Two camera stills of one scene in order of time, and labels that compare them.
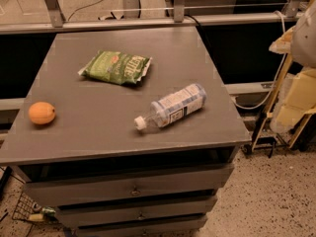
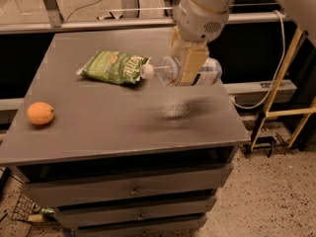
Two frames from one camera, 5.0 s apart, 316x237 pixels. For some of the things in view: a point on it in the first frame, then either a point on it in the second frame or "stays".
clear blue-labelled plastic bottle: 174,107 to 168,71
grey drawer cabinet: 74,142 stays
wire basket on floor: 24,207 stays
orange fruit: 41,113 stays
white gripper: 305,39 to 199,23
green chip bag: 117,67 stays
